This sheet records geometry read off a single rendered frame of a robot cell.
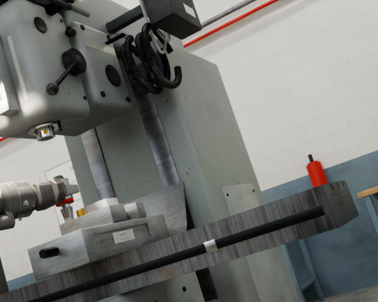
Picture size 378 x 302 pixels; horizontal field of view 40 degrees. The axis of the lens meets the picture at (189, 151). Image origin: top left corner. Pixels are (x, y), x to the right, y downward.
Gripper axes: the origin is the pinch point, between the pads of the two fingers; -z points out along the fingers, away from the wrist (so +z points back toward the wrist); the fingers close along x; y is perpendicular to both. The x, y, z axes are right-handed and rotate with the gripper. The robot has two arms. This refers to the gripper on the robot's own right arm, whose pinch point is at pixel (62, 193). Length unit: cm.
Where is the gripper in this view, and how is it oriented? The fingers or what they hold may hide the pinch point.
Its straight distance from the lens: 135.4
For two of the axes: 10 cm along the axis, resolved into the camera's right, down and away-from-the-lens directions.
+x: -7.2, 3.5, 6.0
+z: -6.3, 0.6, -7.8
